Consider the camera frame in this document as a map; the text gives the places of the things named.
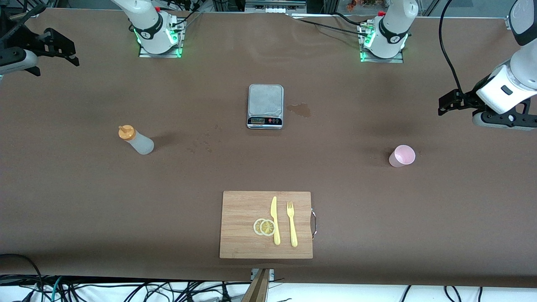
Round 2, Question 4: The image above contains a pink plastic cup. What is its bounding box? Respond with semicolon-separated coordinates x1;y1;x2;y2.
388;145;416;168

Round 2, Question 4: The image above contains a translucent sauce bottle orange cap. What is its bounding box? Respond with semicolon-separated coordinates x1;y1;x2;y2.
118;125;155;155

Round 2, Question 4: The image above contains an orange objects pile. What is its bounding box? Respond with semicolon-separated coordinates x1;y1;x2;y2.
346;0;379;10

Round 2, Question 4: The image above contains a brown liquid spill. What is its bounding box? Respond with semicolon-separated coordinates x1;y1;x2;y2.
287;103;312;119

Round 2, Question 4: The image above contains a silver digital kitchen scale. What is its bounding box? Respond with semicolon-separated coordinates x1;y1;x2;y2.
247;84;284;130

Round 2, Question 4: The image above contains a yellow plastic fork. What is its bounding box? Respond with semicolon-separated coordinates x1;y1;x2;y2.
287;201;298;247

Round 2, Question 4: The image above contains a yellow plastic knife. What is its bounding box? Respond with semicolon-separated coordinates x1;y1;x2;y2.
270;196;281;246

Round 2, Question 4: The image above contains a wooden cutting board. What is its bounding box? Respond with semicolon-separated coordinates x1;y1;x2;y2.
219;191;318;259

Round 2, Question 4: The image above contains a wooden beam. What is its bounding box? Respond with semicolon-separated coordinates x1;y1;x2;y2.
241;268;271;302

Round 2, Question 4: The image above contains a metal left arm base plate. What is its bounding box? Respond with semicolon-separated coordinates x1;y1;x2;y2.
360;23;404;63

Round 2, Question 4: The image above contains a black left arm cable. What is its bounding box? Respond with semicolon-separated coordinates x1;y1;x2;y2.
438;0;464;93

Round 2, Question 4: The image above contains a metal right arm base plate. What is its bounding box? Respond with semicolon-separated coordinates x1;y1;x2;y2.
138;19;183;58

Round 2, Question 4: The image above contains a black base cable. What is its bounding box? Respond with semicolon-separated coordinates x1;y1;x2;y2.
168;9;203;29

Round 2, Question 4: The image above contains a short black table cable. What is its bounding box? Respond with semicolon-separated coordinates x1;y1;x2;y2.
334;12;370;26

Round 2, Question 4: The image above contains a long black table cable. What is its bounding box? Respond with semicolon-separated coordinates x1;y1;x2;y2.
292;18;365;36

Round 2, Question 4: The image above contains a black looped floor cable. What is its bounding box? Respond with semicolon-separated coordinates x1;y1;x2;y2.
0;253;43;294

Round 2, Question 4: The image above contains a teal floor cable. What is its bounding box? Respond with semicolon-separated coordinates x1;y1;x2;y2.
50;276;64;302

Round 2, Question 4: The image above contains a small metal bracket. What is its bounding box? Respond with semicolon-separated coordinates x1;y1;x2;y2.
250;268;275;281

